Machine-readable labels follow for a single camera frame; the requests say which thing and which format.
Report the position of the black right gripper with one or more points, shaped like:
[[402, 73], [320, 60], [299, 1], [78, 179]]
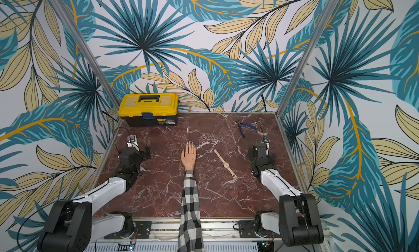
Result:
[[252, 152]]

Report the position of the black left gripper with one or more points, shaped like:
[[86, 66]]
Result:
[[147, 152]]

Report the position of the cream silicone wrist watch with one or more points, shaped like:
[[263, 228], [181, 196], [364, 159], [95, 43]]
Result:
[[226, 165]]

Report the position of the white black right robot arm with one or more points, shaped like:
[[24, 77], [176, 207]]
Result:
[[298, 220]]

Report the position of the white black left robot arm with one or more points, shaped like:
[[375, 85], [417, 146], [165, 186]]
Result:
[[70, 226]]

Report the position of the black white checkered sleeve forearm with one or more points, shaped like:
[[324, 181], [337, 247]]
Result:
[[190, 231]]

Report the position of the beige mannequin hand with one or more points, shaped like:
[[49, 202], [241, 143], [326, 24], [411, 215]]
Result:
[[188, 156]]

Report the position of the yellow black plastic toolbox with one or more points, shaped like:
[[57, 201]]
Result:
[[150, 109]]

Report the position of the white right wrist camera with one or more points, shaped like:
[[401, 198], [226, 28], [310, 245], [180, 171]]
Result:
[[266, 141]]

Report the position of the blue handled pliers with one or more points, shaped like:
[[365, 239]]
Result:
[[242, 125]]

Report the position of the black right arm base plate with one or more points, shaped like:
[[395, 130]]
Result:
[[250, 229]]

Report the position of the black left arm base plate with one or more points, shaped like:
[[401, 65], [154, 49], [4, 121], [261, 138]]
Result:
[[137, 230]]

